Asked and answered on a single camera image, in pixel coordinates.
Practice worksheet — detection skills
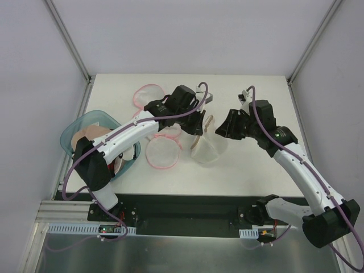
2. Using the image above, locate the white slotted cable duct right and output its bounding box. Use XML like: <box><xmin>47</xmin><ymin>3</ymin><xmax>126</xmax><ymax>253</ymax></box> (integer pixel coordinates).
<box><xmin>239</xmin><ymin>228</ymin><xmax>259</xmax><ymax>239</ymax></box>

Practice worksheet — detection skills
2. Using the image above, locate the beige bra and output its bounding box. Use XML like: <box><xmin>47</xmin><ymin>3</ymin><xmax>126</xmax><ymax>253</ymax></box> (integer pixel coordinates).
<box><xmin>71</xmin><ymin>125</ymin><xmax>111</xmax><ymax>151</ymax></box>

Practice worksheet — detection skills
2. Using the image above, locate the red bra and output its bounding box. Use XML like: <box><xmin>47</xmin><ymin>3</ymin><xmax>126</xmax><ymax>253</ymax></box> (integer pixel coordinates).
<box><xmin>107</xmin><ymin>158</ymin><xmax>120</xmax><ymax>177</ymax></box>

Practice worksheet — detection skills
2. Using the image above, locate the right aluminium frame post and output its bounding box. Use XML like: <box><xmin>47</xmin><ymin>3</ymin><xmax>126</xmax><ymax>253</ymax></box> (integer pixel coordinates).
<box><xmin>287</xmin><ymin>0</ymin><xmax>344</xmax><ymax>85</ymax></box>

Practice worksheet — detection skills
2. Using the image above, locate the white slotted cable duct left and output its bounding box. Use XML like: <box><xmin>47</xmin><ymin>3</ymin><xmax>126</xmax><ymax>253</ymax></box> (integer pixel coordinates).
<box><xmin>48</xmin><ymin>223</ymin><xmax>137</xmax><ymax>236</ymax></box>

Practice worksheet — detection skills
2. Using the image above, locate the white black-trimmed bra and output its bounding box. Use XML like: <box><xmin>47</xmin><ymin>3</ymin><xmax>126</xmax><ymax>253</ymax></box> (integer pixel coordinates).
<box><xmin>114</xmin><ymin>145</ymin><xmax>135</xmax><ymax>175</ymax></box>

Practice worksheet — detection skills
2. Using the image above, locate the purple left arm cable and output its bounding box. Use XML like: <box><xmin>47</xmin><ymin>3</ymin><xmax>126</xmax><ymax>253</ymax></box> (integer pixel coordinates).
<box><xmin>62</xmin><ymin>82</ymin><xmax>209</xmax><ymax>242</ymax></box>

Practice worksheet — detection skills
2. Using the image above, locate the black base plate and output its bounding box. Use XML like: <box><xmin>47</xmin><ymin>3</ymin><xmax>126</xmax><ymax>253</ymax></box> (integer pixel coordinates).
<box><xmin>86</xmin><ymin>191</ymin><xmax>295</xmax><ymax>238</ymax></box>

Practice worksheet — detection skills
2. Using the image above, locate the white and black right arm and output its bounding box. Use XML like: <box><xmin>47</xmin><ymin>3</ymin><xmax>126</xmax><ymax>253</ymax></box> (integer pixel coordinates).
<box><xmin>216</xmin><ymin>100</ymin><xmax>360</xmax><ymax>248</ymax></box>

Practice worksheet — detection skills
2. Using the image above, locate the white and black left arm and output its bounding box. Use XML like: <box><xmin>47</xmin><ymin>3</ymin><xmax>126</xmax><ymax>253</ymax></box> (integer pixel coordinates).
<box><xmin>71</xmin><ymin>85</ymin><xmax>208</xmax><ymax>221</ymax></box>

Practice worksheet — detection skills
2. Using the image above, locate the cream mesh laundry bag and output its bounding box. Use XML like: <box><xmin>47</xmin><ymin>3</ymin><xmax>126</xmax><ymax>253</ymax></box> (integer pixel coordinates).
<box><xmin>191</xmin><ymin>115</ymin><xmax>228</xmax><ymax>164</ymax></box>

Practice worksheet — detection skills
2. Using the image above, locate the left aluminium frame post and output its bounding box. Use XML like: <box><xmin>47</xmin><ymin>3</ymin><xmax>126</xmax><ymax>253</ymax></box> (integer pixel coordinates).
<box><xmin>43</xmin><ymin>0</ymin><xmax>92</xmax><ymax>82</ymax></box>

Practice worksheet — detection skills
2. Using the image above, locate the pink-trimmed mesh bag middle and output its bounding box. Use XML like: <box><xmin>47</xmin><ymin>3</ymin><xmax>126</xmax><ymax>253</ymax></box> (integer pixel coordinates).
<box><xmin>147</xmin><ymin>125</ymin><xmax>182</xmax><ymax>140</ymax></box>

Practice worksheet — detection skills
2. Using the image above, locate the white slotted cable duct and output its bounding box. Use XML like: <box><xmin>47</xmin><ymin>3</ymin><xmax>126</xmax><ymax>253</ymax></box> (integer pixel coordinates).
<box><xmin>239</xmin><ymin>228</ymin><xmax>259</xmax><ymax>239</ymax></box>
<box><xmin>48</xmin><ymin>223</ymin><xmax>137</xmax><ymax>236</ymax></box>

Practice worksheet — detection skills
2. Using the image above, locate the pink-trimmed white mesh bag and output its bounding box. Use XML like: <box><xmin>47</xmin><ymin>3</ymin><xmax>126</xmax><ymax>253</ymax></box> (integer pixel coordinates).
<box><xmin>133</xmin><ymin>84</ymin><xmax>169</xmax><ymax>111</ymax></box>

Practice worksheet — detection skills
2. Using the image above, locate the pink-trimmed mesh bag front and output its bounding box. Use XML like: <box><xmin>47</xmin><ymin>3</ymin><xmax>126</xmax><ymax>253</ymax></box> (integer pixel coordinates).
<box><xmin>146</xmin><ymin>136</ymin><xmax>181</xmax><ymax>169</ymax></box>

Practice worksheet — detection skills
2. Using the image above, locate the aluminium frame post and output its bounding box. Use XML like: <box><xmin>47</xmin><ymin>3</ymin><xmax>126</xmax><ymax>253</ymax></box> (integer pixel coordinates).
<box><xmin>287</xmin><ymin>0</ymin><xmax>344</xmax><ymax>85</ymax></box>
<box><xmin>43</xmin><ymin>0</ymin><xmax>92</xmax><ymax>82</ymax></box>

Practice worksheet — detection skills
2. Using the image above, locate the teal plastic basket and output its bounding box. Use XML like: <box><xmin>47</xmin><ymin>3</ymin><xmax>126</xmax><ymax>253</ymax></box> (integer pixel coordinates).
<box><xmin>60</xmin><ymin>110</ymin><xmax>141</xmax><ymax>181</ymax></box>

